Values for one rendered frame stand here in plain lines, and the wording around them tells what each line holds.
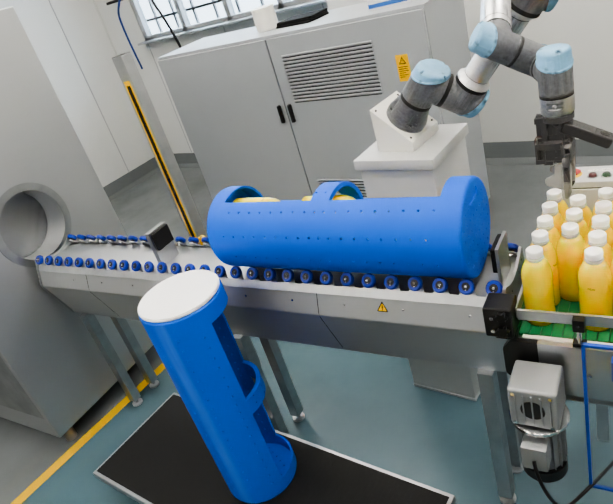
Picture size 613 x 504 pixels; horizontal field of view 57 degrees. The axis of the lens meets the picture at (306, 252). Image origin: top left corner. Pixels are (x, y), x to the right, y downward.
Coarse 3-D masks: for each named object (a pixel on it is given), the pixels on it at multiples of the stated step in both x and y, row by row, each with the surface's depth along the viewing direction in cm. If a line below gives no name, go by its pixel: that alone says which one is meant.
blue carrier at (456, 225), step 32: (224, 192) 193; (256, 192) 203; (320, 192) 171; (352, 192) 182; (448, 192) 148; (480, 192) 157; (224, 224) 186; (256, 224) 179; (288, 224) 172; (320, 224) 166; (352, 224) 160; (384, 224) 155; (416, 224) 150; (448, 224) 145; (480, 224) 158; (224, 256) 192; (256, 256) 184; (288, 256) 177; (320, 256) 170; (352, 256) 164; (384, 256) 158; (416, 256) 152; (448, 256) 147; (480, 256) 159
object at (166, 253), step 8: (160, 224) 227; (152, 232) 223; (160, 232) 224; (168, 232) 228; (152, 240) 223; (160, 240) 225; (168, 240) 228; (152, 248) 225; (160, 248) 225; (168, 248) 230; (176, 248) 234; (160, 256) 227; (168, 256) 231
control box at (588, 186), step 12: (576, 168) 166; (588, 168) 164; (600, 168) 162; (576, 180) 160; (588, 180) 158; (600, 180) 156; (612, 180) 155; (576, 192) 161; (588, 192) 159; (588, 204) 161
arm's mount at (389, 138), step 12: (396, 96) 211; (372, 108) 202; (384, 108) 204; (372, 120) 203; (384, 120) 200; (432, 120) 208; (384, 132) 202; (396, 132) 199; (420, 132) 202; (432, 132) 207; (384, 144) 205; (396, 144) 202; (408, 144) 199; (420, 144) 202
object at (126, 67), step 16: (128, 64) 227; (128, 80) 229; (128, 96) 235; (144, 96) 235; (144, 112) 235; (144, 128) 241; (160, 128) 242; (160, 144) 243; (160, 160) 247; (176, 176) 251; (176, 192) 254; (192, 208) 260; (192, 224) 261; (256, 352) 304
